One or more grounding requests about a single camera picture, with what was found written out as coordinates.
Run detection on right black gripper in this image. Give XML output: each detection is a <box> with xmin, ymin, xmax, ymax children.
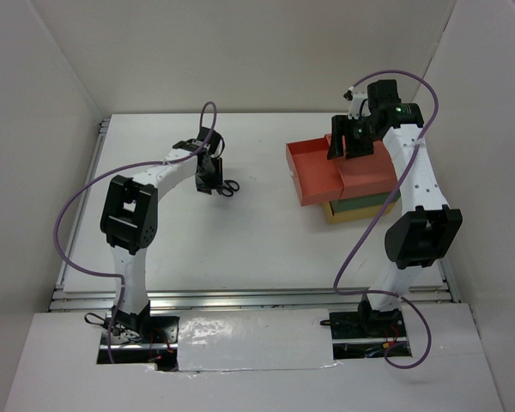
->
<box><xmin>327</xmin><ymin>113</ymin><xmax>380</xmax><ymax>160</ymax></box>

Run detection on black handled scissors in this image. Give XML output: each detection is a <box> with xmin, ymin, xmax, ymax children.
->
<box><xmin>218</xmin><ymin>179</ymin><xmax>240</xmax><ymax>197</ymax></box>

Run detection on red top drawer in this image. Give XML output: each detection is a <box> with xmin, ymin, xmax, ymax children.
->
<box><xmin>286</xmin><ymin>135</ymin><xmax>397</xmax><ymax>206</ymax></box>

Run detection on yellow bottom drawer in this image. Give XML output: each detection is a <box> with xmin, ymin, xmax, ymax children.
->
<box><xmin>322</xmin><ymin>203</ymin><xmax>382</xmax><ymax>224</ymax></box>

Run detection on green drawer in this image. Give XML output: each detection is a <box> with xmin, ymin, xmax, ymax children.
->
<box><xmin>330</xmin><ymin>192</ymin><xmax>390</xmax><ymax>213</ymax></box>

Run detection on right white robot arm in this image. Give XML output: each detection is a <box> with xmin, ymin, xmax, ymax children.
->
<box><xmin>327</xmin><ymin>80</ymin><xmax>463</xmax><ymax>337</ymax></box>

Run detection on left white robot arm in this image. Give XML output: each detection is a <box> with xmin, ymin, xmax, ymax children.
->
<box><xmin>100</xmin><ymin>126</ymin><xmax>225</xmax><ymax>342</ymax></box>

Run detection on white foam board cover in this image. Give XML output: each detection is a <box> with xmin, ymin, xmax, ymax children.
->
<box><xmin>177</xmin><ymin>309</ymin><xmax>335</xmax><ymax>373</ymax></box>

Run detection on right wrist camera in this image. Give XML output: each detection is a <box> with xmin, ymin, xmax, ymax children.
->
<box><xmin>343</xmin><ymin>87</ymin><xmax>368</xmax><ymax>120</ymax></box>

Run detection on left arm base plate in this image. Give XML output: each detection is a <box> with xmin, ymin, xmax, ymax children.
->
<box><xmin>111</xmin><ymin>316</ymin><xmax>179</xmax><ymax>350</ymax></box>

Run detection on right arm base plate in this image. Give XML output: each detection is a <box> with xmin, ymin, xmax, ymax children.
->
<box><xmin>319</xmin><ymin>312</ymin><xmax>406</xmax><ymax>340</ymax></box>

